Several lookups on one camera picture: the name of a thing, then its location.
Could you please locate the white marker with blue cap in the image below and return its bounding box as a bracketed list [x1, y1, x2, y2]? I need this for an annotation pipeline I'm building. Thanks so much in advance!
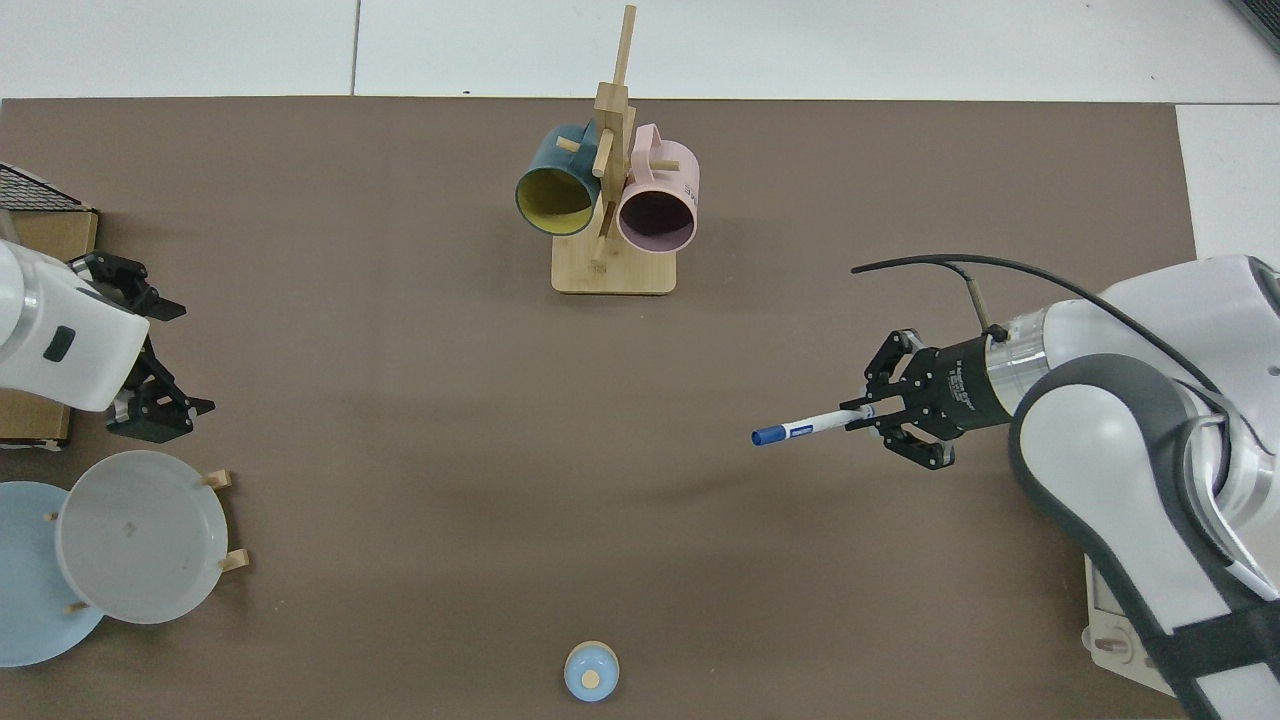
[751, 405, 876, 447]

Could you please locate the grey plate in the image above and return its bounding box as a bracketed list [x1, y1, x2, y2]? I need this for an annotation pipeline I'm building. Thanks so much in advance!
[55, 450, 229, 626]

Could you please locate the wooden plate rack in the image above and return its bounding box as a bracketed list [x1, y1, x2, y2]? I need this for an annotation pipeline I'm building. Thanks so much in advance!
[43, 468, 251, 614]

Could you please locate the brown table cloth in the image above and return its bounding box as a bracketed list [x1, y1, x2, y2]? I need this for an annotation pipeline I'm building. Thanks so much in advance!
[0, 96, 1206, 720]

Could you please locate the light blue plate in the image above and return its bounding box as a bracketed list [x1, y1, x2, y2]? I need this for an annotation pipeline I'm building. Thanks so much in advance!
[0, 481, 106, 668]

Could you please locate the pale toaster oven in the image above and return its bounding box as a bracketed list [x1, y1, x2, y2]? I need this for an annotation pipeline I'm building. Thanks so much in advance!
[1082, 555, 1186, 698]

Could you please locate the wooden cup stand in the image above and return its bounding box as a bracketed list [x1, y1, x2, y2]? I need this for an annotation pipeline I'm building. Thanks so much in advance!
[551, 5, 678, 296]

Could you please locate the pink cup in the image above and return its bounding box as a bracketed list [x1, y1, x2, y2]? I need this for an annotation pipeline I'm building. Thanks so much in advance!
[616, 123, 700, 254]

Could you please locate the small blue round thing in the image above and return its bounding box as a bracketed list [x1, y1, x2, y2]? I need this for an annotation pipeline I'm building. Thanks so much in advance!
[564, 641, 621, 703]

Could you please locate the teal cup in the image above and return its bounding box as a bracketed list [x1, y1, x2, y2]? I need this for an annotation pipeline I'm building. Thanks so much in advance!
[515, 122, 604, 238]

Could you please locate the dark grey object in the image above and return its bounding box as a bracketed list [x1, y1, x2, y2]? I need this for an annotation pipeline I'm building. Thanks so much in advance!
[1230, 0, 1280, 51]

